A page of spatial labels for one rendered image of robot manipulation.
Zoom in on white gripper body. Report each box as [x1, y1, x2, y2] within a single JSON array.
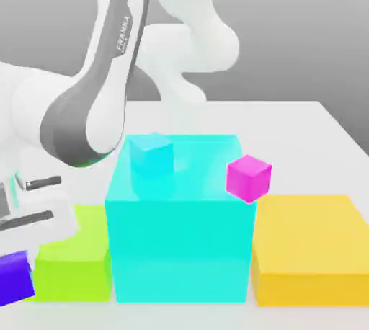
[[0, 197, 79, 257]]

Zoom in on small purple cube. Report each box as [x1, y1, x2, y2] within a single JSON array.
[[0, 249, 36, 307]]

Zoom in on small cyan cube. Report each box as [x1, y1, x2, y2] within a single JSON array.
[[128, 132, 176, 194]]

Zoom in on small magenta cube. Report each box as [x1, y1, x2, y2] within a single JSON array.
[[225, 153, 273, 205]]

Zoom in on large lime green box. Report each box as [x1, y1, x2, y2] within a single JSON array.
[[24, 203, 114, 303]]

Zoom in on large cyan box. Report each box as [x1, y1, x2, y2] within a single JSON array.
[[104, 133, 258, 304]]

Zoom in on large yellow box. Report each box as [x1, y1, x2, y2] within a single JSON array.
[[249, 193, 369, 308]]

